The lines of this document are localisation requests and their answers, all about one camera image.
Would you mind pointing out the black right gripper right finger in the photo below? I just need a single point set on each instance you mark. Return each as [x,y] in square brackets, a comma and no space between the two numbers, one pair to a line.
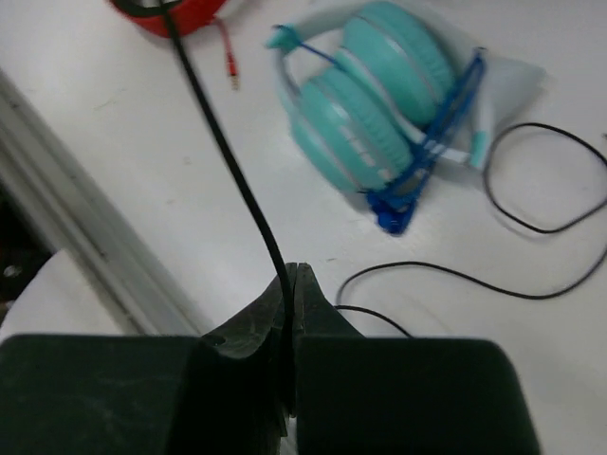
[400,395]

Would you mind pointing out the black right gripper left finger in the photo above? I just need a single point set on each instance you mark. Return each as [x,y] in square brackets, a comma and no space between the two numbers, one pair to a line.
[227,392]

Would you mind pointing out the black Panasonic headphones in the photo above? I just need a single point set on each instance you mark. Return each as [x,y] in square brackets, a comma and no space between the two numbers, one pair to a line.
[269,239]

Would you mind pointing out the teal cat ear headphones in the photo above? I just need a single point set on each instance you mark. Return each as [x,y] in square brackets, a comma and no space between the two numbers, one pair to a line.
[378,92]

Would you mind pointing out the red black headphones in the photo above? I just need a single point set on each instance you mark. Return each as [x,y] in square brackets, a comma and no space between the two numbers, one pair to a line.
[189,16]

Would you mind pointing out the aluminium base frame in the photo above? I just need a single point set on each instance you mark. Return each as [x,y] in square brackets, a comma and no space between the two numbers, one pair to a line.
[69,211]

